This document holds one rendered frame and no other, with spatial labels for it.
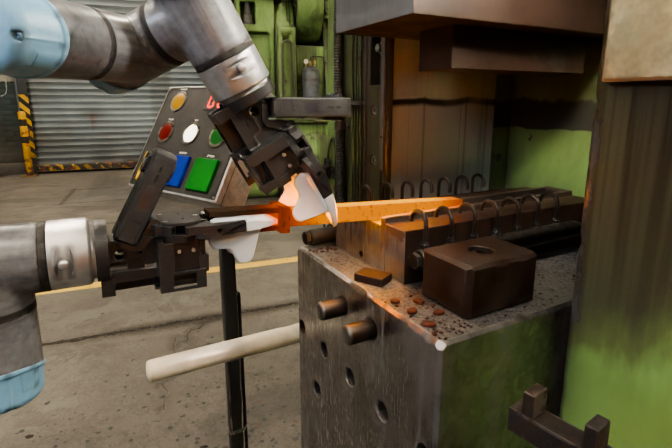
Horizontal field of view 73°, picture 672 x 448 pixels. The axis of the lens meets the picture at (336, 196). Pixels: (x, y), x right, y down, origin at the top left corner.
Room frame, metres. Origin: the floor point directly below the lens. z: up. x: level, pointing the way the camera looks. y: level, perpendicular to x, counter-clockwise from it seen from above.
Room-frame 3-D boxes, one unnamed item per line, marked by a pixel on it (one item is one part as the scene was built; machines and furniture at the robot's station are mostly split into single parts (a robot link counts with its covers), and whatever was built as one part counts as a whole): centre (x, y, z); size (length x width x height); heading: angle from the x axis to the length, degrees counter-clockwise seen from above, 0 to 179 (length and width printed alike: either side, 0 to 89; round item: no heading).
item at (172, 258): (0.51, 0.22, 0.99); 0.12 x 0.08 x 0.09; 118
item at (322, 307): (0.61, 0.01, 0.87); 0.04 x 0.03 x 0.03; 118
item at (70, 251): (0.47, 0.29, 1.00); 0.08 x 0.05 x 0.08; 28
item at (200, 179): (0.97, 0.29, 1.01); 0.07 x 0.05 x 0.07; 53
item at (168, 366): (0.94, 0.20, 0.62); 0.44 x 0.05 x 0.05; 118
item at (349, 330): (0.54, -0.03, 0.87); 0.04 x 0.03 x 0.03; 118
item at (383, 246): (0.78, -0.23, 0.96); 0.42 x 0.20 x 0.09; 118
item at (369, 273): (0.61, -0.05, 0.92); 0.04 x 0.03 x 0.01; 56
